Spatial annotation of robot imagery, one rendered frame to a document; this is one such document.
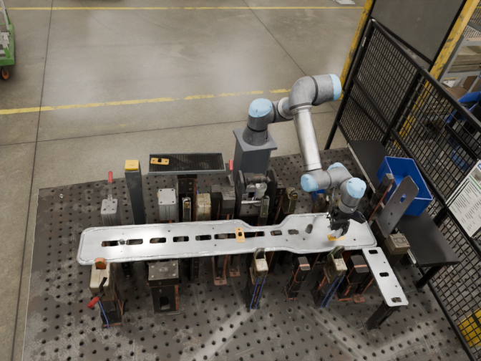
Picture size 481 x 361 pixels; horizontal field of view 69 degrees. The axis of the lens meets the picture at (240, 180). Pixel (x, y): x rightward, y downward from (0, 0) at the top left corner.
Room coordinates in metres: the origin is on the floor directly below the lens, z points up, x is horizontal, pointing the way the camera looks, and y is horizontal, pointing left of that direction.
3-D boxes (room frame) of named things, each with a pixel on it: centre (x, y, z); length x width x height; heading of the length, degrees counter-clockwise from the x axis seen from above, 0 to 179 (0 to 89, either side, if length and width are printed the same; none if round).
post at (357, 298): (0.95, -0.69, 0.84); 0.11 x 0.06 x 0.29; 15
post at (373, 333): (0.78, -0.73, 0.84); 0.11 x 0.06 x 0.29; 15
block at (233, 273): (1.00, -0.03, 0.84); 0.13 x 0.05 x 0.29; 15
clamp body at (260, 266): (0.83, -0.14, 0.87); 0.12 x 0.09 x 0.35; 15
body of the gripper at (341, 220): (1.05, -0.47, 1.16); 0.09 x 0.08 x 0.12; 105
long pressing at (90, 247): (0.97, -0.02, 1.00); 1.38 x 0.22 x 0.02; 105
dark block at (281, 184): (1.25, -0.20, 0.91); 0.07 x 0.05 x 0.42; 15
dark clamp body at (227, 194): (1.17, 0.05, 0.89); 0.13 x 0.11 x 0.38; 15
